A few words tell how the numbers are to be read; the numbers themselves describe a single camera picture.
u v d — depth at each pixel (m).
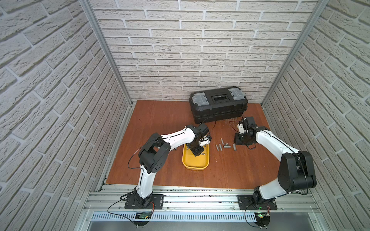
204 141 0.80
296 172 0.44
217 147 0.94
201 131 0.74
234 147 0.94
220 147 0.94
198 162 0.86
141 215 0.71
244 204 0.74
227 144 0.95
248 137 0.67
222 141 0.97
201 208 0.75
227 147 0.95
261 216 0.71
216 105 0.96
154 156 0.50
